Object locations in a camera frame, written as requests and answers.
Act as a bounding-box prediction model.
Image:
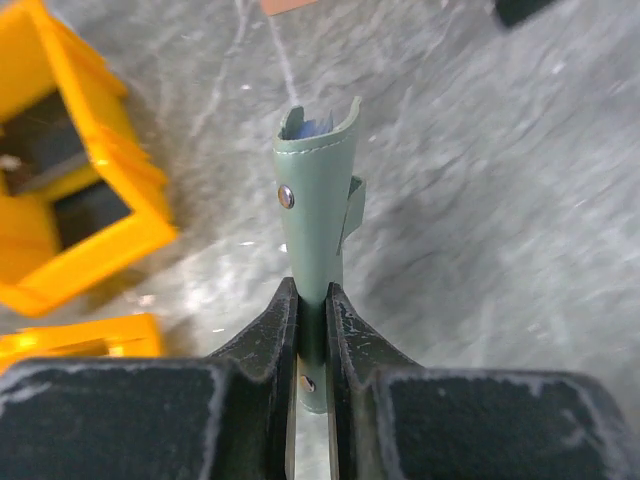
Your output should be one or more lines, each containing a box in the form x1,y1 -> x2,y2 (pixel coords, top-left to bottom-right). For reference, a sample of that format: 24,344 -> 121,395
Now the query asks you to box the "orange file organizer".
260,0 -> 316,16

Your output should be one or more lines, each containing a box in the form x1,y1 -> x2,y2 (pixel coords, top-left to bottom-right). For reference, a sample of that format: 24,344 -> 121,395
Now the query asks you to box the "black cards stack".
1,90 -> 131,250

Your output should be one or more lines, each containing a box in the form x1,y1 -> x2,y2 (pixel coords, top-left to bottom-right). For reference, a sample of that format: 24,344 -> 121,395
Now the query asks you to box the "yellow bin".
1,313 -> 167,371
1,1 -> 178,317

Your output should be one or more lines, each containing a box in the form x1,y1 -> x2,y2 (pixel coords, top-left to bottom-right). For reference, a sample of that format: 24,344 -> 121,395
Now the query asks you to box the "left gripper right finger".
325,284 -> 639,479

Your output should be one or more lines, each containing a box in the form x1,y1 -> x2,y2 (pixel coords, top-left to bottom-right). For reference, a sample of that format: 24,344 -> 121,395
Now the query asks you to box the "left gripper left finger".
1,278 -> 298,479

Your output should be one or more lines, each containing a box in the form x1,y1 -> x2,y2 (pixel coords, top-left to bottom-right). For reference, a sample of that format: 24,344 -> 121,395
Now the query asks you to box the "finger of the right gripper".
494,0 -> 554,28

